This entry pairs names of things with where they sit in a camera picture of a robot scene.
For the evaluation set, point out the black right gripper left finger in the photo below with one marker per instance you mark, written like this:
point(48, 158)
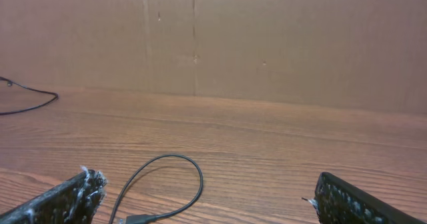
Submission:
point(75, 201)

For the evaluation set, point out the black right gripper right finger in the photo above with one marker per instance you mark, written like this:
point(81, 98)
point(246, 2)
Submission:
point(339, 202)

